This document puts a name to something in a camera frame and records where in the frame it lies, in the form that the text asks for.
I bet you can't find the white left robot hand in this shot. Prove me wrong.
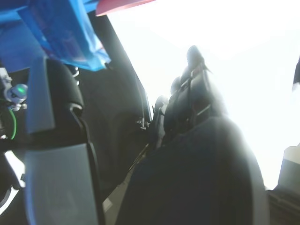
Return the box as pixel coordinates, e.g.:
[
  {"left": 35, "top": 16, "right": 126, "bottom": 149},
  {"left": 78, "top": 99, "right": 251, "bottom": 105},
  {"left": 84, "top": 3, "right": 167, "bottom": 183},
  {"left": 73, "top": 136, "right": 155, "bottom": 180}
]
[{"left": 23, "top": 45, "right": 268, "bottom": 225}]

